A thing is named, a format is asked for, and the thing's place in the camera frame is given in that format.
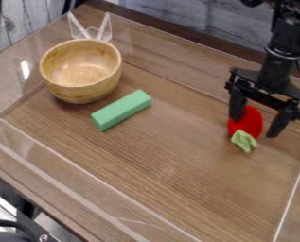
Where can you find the clear acrylic tray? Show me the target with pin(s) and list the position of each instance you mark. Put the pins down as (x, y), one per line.
(160, 179)

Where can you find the black metal mount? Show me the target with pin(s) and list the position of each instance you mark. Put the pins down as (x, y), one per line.
(43, 235)

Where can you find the clear acrylic corner bracket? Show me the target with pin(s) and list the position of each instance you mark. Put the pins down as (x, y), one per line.
(99, 33)

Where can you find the wooden bowl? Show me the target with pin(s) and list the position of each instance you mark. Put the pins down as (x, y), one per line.
(81, 70)

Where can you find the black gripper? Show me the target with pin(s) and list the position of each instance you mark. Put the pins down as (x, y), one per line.
(245, 87)

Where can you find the red plush strawberry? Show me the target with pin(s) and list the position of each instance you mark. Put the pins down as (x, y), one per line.
(247, 130)

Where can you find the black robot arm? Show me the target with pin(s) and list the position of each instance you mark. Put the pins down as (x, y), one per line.
(269, 86)

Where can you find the green rectangular block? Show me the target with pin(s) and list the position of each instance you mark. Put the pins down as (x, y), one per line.
(121, 109)

